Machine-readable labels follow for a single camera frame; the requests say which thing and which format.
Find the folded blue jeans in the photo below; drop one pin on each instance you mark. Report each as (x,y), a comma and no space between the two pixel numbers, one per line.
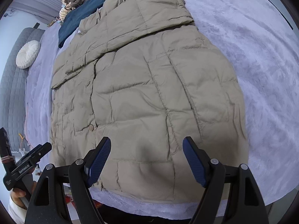
(73,18)

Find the lavender plush bed blanket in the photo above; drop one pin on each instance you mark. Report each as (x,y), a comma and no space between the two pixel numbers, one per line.
(264,52)

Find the round cream pleated cushion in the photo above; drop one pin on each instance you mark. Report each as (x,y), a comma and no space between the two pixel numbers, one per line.
(27,54)

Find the beige puffer jacket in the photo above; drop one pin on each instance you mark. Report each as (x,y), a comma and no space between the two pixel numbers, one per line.
(140,73)

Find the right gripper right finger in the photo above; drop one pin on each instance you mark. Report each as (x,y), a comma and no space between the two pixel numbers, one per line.
(198,161)

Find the person's left hand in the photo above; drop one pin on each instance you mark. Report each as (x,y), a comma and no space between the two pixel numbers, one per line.
(16,196)

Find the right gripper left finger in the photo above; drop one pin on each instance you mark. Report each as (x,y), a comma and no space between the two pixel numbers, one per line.
(96,161)

